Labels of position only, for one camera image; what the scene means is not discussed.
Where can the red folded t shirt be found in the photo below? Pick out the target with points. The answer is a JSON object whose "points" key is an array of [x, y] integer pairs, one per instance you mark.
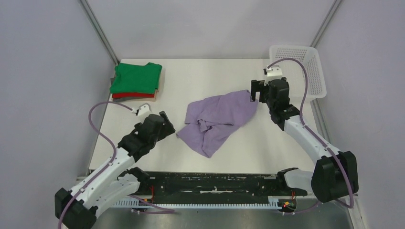
{"points": [[133, 95]]}

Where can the purple t shirt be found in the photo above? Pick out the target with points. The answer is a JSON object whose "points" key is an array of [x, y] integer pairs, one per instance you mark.
{"points": [[211, 121]]}

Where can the grey folded t shirt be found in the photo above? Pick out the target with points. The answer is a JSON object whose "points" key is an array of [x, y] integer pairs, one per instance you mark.
{"points": [[119, 100]]}

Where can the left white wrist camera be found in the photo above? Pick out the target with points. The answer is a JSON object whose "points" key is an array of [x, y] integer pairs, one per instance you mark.
{"points": [[144, 109]]}

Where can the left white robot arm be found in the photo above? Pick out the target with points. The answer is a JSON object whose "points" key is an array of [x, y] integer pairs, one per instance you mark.
{"points": [[84, 203]]}

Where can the white cable duct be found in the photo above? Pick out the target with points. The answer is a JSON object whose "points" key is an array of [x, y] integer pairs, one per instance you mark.
{"points": [[271, 203]]}

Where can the tan folded t shirt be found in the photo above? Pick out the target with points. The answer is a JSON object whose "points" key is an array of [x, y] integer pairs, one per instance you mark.
{"points": [[160, 90]]}

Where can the green folded t shirt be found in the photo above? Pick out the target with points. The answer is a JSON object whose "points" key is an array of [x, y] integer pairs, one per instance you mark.
{"points": [[130, 78]]}

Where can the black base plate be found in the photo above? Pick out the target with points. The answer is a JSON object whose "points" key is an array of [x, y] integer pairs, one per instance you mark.
{"points": [[212, 188]]}

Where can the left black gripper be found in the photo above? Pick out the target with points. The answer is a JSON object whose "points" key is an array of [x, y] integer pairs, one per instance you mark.
{"points": [[167, 129]]}

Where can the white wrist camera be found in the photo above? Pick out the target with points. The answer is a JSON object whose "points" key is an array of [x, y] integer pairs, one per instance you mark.
{"points": [[144, 109], [273, 71]]}

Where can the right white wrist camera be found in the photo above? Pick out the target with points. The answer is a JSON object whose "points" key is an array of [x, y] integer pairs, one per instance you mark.
{"points": [[273, 71]]}

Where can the white plastic basket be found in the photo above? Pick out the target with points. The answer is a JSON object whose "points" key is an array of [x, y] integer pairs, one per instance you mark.
{"points": [[307, 77]]}

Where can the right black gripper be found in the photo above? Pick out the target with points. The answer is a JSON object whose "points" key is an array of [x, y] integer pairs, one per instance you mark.
{"points": [[258, 86]]}

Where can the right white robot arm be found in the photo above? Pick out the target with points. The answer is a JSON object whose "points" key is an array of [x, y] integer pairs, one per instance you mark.
{"points": [[335, 173]]}

